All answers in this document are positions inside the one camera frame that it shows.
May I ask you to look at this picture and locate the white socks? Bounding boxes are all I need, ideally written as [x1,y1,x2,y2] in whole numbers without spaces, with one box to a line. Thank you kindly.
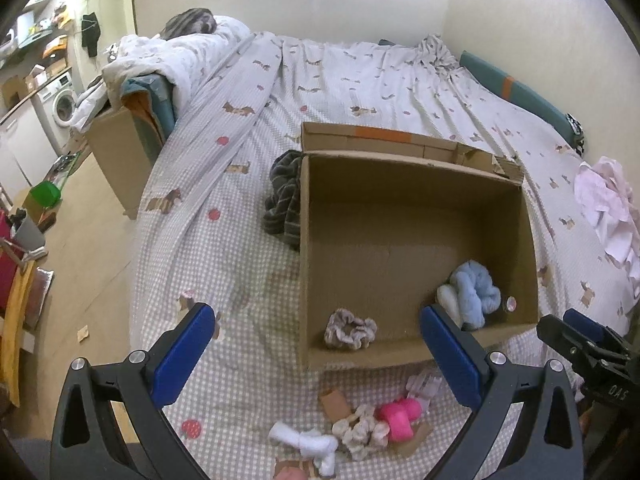
[268,421,341,476]

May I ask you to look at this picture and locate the yellow wooden frame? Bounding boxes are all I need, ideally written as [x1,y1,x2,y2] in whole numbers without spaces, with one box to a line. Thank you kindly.
[0,257,38,408]

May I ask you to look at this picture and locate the teal orange blanket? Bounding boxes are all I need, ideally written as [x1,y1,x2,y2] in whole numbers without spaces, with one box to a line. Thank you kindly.
[120,72,177,146]

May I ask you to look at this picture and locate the pale pink clothes pile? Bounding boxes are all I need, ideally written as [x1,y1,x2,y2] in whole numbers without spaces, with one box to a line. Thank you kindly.
[573,156,640,281]

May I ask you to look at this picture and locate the black white patterned item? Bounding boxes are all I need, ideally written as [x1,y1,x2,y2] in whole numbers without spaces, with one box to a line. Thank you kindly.
[566,112,586,156]

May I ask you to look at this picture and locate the black hanging garment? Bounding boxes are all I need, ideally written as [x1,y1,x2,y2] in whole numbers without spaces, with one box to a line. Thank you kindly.
[81,11,102,58]

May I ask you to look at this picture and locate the silver foil mat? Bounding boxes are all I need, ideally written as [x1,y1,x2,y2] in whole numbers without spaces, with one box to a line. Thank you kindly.
[22,269,56,331]

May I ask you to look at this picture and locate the white washing machine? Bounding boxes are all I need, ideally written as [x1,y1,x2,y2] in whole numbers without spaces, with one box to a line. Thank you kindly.
[31,70,81,153]

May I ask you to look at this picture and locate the white fluffy scrunchie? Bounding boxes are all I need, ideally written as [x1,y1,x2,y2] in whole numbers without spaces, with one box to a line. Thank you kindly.
[436,284,466,322]

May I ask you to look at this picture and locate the light blue scrunchie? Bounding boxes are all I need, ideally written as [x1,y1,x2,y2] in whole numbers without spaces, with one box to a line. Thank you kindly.
[450,260,502,331]

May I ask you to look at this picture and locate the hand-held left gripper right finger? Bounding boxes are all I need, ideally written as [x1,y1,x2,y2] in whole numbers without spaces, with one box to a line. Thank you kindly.
[420,304,586,480]

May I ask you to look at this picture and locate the red bag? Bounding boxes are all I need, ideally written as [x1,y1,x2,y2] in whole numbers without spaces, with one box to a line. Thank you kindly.
[0,210,23,316]

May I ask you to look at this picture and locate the beige striped scrunchie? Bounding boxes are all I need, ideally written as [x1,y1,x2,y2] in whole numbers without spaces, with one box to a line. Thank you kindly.
[324,308,378,350]

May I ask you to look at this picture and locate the white kitchen cabinet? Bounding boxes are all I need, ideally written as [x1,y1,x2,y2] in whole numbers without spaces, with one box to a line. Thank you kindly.
[0,92,58,201]

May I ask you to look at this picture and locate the bright pink soft ball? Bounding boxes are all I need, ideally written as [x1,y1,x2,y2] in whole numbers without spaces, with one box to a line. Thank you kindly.
[375,397,425,443]

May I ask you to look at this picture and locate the large cardboard panel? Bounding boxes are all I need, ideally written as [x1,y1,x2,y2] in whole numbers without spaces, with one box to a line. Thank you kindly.
[86,107,163,221]

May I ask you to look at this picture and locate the beige floral scrunchie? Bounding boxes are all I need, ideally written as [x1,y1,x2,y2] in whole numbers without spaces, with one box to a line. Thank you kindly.
[332,405,392,461]

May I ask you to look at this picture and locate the person's grey clothing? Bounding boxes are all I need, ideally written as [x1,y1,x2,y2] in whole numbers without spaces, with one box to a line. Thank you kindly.
[10,437,56,480]

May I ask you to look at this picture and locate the metal floor rack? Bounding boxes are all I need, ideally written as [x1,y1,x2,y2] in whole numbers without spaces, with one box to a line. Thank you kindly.
[47,152,83,178]

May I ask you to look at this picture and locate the green plastic bucket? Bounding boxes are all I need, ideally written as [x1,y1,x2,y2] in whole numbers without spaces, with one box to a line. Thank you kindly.
[29,182,62,208]

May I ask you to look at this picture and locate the brown cardboard piece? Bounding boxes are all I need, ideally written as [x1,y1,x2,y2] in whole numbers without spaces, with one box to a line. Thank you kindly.
[319,389,353,421]
[274,457,321,480]
[392,420,433,457]

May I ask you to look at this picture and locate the grey plastic bin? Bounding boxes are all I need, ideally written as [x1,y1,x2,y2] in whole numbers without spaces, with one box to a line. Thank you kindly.
[10,210,47,256]

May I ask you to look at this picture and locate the small cardboard floor box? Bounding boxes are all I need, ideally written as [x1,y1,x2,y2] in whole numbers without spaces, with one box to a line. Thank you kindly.
[22,192,63,233]

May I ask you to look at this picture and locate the cluttered wall shelf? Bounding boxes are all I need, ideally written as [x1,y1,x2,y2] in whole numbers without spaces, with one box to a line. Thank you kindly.
[0,0,68,61]

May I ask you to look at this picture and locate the dark striped cloth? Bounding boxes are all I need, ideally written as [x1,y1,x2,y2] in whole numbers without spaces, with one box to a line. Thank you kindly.
[263,150,304,251]

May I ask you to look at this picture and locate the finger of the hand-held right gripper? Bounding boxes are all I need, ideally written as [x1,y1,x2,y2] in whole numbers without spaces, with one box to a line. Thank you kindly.
[564,308,631,356]
[537,314,601,373]

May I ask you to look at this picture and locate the grey striped blanket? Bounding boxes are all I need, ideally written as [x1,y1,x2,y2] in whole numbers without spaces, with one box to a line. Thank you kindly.
[160,7,218,40]

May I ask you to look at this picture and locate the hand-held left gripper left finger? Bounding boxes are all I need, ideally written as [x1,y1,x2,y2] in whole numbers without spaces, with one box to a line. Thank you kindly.
[50,302,216,480]

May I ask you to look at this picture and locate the white printed duvet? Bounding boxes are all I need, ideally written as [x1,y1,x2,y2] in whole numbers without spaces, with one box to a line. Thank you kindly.
[70,15,251,133]

